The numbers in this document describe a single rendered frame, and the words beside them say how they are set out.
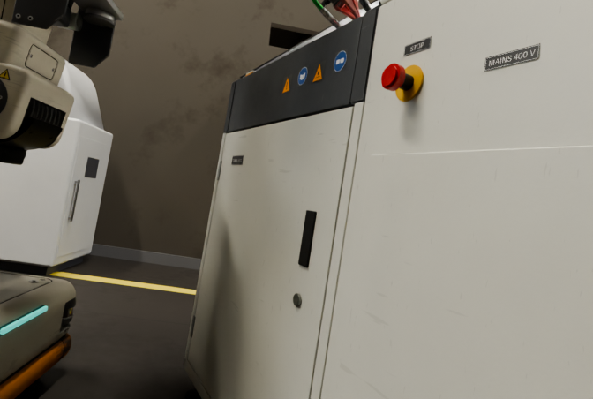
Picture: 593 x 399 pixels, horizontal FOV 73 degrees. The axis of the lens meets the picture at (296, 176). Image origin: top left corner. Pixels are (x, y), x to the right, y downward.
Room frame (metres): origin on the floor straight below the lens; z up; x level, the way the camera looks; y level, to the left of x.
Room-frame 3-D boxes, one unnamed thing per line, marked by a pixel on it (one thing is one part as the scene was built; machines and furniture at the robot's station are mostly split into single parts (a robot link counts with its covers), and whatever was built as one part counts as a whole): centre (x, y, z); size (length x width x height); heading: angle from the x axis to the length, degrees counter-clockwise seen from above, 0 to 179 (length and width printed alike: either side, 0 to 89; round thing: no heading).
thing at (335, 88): (0.96, 0.06, 0.87); 0.62 x 0.04 x 0.16; 29
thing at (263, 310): (0.96, 0.08, 0.44); 0.65 x 0.02 x 0.68; 29
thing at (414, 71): (0.55, -0.12, 0.80); 0.05 x 0.04 x 0.05; 29
